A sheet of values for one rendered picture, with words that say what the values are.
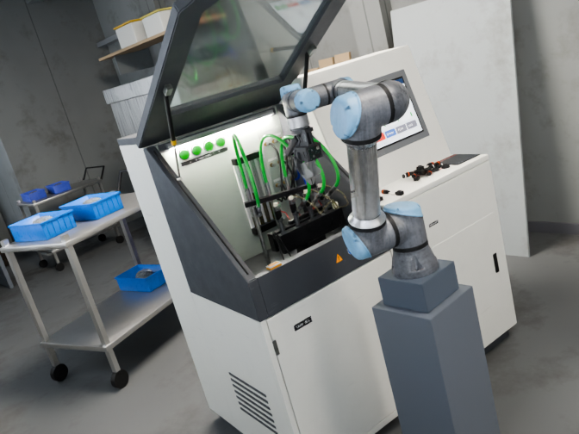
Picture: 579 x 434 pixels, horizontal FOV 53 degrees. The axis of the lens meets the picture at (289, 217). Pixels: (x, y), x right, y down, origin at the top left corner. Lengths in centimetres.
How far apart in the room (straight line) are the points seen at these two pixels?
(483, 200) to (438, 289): 106
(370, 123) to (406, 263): 51
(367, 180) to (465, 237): 121
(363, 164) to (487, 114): 252
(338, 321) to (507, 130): 214
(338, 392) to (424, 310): 69
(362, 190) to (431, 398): 75
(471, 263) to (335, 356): 87
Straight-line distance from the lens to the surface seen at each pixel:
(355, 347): 242
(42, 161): 809
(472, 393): 210
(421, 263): 187
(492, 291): 302
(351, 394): 247
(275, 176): 270
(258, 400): 248
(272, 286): 210
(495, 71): 405
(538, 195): 444
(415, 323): 188
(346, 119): 155
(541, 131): 428
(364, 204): 171
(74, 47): 842
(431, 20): 432
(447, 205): 269
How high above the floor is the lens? 167
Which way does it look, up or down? 15 degrees down
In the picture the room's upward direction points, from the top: 15 degrees counter-clockwise
